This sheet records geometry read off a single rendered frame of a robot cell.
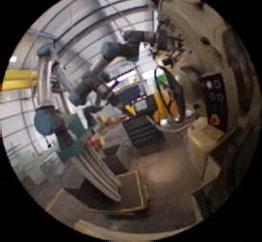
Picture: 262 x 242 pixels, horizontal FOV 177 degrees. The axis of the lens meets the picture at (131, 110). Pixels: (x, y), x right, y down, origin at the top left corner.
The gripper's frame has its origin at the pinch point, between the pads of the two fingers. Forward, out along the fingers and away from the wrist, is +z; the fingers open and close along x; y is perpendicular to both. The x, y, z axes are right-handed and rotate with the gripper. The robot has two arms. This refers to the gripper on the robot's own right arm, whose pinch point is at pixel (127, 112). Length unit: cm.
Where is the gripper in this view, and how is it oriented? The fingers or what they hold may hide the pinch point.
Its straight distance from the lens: 46.7
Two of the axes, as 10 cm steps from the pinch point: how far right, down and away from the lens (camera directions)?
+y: -6.7, 7.4, -0.4
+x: 2.4, 1.7, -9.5
